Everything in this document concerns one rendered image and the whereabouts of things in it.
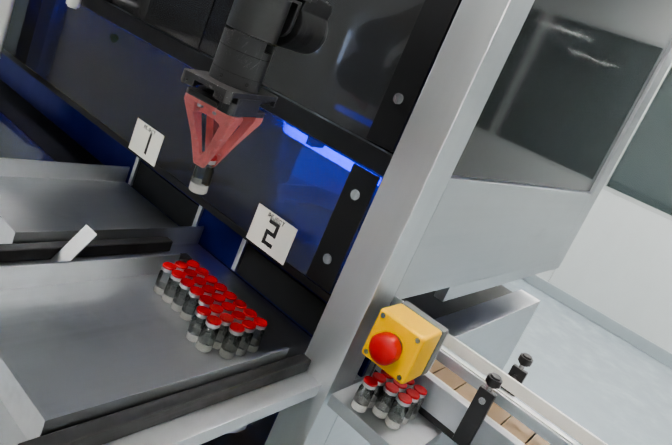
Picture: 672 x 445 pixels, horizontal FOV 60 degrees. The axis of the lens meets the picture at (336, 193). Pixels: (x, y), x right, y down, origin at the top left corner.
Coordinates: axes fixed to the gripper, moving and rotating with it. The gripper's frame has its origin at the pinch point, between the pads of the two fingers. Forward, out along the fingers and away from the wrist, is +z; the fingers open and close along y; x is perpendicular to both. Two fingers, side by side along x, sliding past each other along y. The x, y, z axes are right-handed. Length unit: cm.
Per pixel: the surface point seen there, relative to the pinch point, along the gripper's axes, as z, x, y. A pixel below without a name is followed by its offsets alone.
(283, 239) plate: 12.0, -4.7, 19.6
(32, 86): 24, 85, 51
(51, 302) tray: 26.1, 12.4, -2.8
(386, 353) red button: 14.3, -26.6, 10.5
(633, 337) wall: 114, -144, 456
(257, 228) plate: 13.1, 0.4, 21.0
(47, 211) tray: 26.5, 33.6, 14.1
